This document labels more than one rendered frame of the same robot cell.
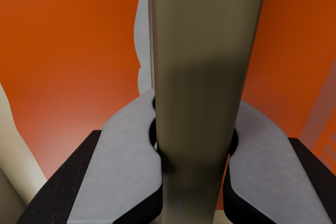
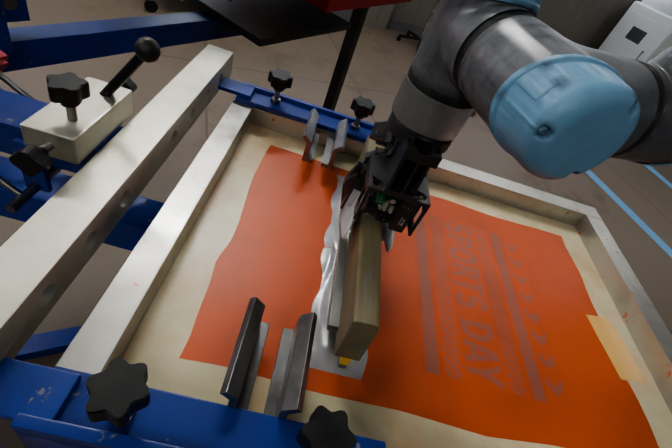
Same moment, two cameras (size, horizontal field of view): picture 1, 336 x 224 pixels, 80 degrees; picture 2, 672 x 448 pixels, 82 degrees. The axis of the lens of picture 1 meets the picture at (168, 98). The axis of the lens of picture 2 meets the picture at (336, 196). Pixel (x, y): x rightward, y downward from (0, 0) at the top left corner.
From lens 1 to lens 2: 54 cm
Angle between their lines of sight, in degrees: 82
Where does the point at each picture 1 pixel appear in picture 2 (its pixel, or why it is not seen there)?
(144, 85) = (325, 255)
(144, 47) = (329, 238)
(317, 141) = (434, 320)
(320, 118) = (427, 301)
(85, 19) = (303, 223)
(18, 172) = (171, 303)
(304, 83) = (409, 277)
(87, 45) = (299, 231)
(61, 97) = (269, 249)
